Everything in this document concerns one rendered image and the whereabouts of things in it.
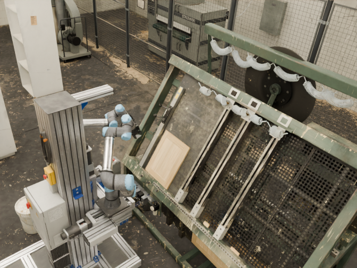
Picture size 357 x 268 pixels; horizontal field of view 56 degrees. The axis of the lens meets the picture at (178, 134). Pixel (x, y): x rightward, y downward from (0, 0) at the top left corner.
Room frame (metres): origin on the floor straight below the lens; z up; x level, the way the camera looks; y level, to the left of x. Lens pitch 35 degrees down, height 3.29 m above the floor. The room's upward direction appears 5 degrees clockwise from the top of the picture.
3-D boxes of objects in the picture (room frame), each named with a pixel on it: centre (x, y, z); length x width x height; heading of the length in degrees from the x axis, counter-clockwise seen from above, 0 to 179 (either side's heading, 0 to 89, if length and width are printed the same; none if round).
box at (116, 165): (2.77, 0.68, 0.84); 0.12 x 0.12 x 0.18; 43
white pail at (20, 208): (2.57, 1.60, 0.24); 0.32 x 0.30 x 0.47; 43
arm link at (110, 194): (2.06, 0.52, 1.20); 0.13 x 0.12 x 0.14; 95
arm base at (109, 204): (2.06, 0.53, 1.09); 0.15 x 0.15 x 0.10
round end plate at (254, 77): (2.93, -0.89, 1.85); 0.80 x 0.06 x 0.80; 43
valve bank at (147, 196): (2.49, 0.33, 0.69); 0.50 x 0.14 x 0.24; 43
